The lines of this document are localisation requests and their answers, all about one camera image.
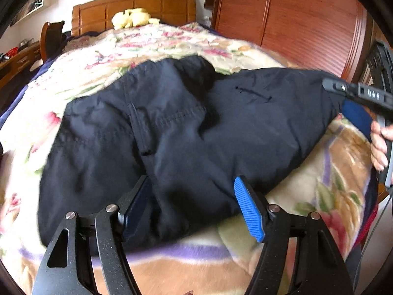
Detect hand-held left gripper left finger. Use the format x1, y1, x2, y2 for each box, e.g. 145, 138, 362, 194
32, 175, 154, 295

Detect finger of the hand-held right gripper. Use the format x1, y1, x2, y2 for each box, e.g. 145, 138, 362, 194
322, 78, 358, 97

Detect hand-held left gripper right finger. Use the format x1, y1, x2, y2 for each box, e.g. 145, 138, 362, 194
234, 175, 353, 295

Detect dark navy shorts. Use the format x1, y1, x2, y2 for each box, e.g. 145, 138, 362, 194
37, 56, 343, 249

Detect person's right hand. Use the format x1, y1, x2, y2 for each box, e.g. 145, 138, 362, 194
370, 121, 393, 171

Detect blue cloth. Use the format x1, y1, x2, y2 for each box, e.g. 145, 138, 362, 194
341, 98, 373, 142

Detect wooden wardrobe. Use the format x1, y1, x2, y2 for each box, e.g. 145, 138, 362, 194
204, 0, 381, 83

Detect floral blanket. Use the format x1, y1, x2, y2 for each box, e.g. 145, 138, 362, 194
0, 21, 379, 295

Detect wooden desk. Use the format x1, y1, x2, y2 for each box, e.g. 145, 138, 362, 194
0, 41, 42, 89

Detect yellow plush toy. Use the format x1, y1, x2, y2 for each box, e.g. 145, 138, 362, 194
111, 7, 160, 30

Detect wooden chair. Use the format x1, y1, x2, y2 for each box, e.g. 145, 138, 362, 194
40, 21, 66, 63

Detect wooden bed headboard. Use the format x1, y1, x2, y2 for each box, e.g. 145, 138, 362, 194
71, 0, 197, 37

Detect white framed wall picture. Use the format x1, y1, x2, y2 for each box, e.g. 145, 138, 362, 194
11, 0, 51, 27

